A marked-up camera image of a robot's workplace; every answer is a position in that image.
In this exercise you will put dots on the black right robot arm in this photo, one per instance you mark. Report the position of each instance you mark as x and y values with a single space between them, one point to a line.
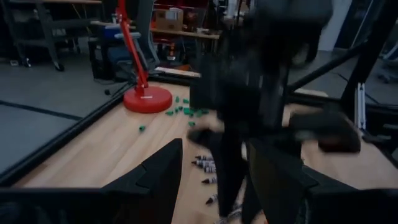
280 31

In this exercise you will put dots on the wooden workbench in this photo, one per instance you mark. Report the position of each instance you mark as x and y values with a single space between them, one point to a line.
186 33

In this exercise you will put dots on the black-legged rolling table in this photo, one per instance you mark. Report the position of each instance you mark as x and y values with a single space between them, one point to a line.
46 28

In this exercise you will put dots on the black crayon white label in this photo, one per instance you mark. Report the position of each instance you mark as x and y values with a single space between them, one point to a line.
205 157
211 199
210 169
203 163
210 180

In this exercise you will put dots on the cardboard box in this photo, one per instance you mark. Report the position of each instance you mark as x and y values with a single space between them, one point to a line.
169 20

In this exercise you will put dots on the red desk lamp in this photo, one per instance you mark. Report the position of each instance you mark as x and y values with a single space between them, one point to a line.
147 101

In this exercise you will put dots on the pile of grey sticks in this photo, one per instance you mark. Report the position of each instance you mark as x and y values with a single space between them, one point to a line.
236 214

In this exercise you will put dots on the silver aluminium extrusion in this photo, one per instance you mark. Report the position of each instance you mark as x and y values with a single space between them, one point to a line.
360 105

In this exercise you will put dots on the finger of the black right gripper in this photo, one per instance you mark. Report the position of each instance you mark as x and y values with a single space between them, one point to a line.
250 205
231 174

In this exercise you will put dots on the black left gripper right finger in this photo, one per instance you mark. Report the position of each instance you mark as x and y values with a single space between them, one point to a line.
295 193

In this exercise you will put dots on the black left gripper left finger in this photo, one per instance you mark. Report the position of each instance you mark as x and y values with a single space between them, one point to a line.
155 193

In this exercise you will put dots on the grey office chair blue seat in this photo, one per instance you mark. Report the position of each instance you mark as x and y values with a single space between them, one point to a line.
149 37

